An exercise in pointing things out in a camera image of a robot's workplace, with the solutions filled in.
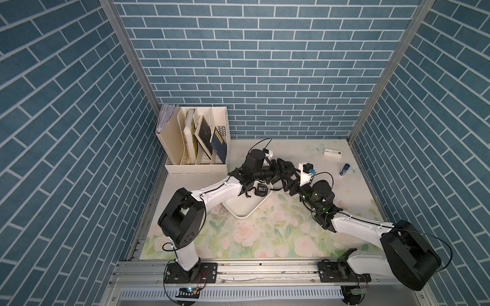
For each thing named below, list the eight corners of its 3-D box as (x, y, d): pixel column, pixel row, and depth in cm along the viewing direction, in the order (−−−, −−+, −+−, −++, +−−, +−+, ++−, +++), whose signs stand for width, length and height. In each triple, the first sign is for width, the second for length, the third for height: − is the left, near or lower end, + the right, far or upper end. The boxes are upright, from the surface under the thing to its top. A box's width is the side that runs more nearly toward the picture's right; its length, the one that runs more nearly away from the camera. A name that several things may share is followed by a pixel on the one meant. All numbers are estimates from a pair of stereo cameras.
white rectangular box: (323, 155, 116) (324, 153, 114) (323, 150, 118) (324, 148, 117) (341, 158, 114) (342, 156, 112) (340, 153, 117) (342, 151, 115)
